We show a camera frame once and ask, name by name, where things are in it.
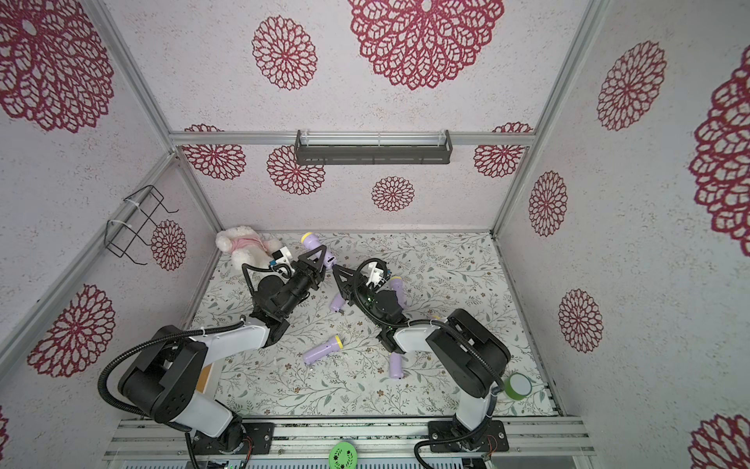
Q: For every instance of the green tape roll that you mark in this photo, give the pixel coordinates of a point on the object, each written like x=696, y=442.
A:
x=343, y=456
x=518, y=387

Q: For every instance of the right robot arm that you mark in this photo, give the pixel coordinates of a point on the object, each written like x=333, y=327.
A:
x=471, y=355

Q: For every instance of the black wire wall rack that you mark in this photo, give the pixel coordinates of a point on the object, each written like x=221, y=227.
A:
x=121, y=234

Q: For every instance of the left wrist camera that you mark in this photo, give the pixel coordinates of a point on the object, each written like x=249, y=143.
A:
x=282, y=256

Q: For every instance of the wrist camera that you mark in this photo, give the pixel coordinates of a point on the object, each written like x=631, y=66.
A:
x=377, y=274
x=282, y=256

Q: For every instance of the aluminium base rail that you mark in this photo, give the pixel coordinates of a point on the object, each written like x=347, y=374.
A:
x=388, y=437

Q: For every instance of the black wall shelf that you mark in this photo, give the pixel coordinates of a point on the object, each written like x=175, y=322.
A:
x=374, y=150

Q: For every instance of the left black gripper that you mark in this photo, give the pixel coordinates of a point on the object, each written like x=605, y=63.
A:
x=313, y=275

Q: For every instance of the white plush teddy bear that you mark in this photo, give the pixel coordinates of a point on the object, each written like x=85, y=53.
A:
x=245, y=246

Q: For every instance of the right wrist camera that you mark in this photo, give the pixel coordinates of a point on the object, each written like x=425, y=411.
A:
x=377, y=274

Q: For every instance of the green tape roll front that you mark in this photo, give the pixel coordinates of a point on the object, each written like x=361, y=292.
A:
x=343, y=456

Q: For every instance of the green tape roll right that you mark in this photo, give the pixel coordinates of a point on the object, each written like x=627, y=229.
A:
x=518, y=387

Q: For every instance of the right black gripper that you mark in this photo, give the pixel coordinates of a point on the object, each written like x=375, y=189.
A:
x=363, y=290

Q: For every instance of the purple flashlight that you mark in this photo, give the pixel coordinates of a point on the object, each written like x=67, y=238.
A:
x=318, y=352
x=338, y=303
x=310, y=241
x=397, y=285
x=396, y=367

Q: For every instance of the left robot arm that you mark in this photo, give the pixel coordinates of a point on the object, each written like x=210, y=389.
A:
x=158, y=378

